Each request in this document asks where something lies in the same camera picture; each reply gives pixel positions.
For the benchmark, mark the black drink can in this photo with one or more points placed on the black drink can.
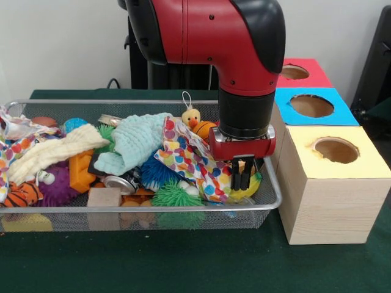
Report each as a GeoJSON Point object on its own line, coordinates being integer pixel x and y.
{"type": "Point", "coordinates": [121, 183]}

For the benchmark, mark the yellow duck toy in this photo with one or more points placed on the yellow duck toy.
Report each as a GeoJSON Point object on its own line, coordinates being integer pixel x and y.
{"type": "Point", "coordinates": [190, 117]}

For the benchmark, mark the small orange basketball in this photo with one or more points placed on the small orange basketball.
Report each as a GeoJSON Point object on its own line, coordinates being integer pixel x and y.
{"type": "Point", "coordinates": [204, 130]}

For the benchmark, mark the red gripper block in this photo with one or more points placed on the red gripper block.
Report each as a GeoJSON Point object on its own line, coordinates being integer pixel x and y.
{"type": "Point", "coordinates": [241, 146]}

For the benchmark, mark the cream cloth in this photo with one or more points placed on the cream cloth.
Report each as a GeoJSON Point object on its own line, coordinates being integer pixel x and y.
{"type": "Point", "coordinates": [55, 152]}

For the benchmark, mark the green spiky ball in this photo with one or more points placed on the green spiky ball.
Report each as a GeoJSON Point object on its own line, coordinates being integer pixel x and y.
{"type": "Point", "coordinates": [105, 131]}

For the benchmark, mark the colourful polka-dot cloth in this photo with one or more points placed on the colourful polka-dot cloth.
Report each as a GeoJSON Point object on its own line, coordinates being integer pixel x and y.
{"type": "Point", "coordinates": [189, 162]}

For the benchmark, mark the dark green side table cloth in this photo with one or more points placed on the dark green side table cloth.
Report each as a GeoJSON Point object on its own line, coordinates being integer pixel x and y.
{"type": "Point", "coordinates": [380, 110]}

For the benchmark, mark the dark green tablecloth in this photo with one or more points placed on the dark green tablecloth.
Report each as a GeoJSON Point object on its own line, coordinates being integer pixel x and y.
{"type": "Point", "coordinates": [183, 262]}

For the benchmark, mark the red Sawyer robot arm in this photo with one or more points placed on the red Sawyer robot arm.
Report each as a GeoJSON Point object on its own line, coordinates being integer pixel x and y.
{"type": "Point", "coordinates": [214, 36]}

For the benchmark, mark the black floor stand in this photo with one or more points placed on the black floor stand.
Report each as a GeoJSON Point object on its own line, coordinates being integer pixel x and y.
{"type": "Point", "coordinates": [376, 67]}

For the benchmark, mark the wooden box with three holes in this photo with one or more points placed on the wooden box with three holes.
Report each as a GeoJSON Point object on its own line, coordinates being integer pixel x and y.
{"type": "Point", "coordinates": [330, 207]}

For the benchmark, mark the mint green knit cloth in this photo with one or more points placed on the mint green knit cloth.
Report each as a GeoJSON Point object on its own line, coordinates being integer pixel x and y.
{"type": "Point", "coordinates": [137, 140]}

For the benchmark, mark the shallow clear mesh bin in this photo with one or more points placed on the shallow clear mesh bin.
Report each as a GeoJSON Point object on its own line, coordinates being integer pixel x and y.
{"type": "Point", "coordinates": [122, 220]}

